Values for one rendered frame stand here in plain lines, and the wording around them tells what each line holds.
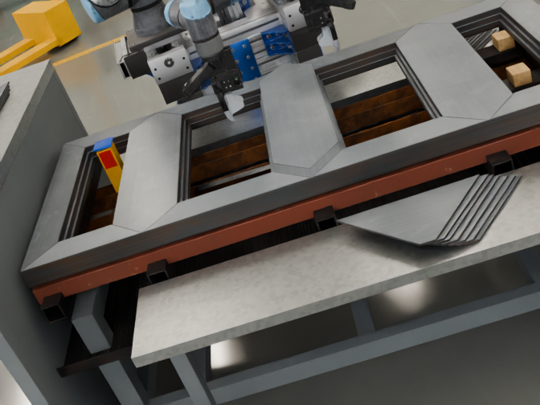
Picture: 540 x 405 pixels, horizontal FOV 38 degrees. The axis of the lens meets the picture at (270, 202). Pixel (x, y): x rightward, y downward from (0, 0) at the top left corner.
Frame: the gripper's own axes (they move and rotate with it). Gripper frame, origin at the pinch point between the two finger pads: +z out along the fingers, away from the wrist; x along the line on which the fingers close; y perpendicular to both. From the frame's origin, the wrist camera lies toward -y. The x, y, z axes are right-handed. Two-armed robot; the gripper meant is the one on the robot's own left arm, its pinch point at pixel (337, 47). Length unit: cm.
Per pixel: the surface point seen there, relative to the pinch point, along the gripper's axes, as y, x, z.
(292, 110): 18.6, 21.2, 5.8
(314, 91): 11.0, 13.0, 5.8
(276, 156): 26, 45, 6
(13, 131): 100, 12, -12
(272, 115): 24.7, 19.9, 5.8
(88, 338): 90, 61, 33
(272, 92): 23.6, 3.8, 5.7
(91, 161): 86, 1, 9
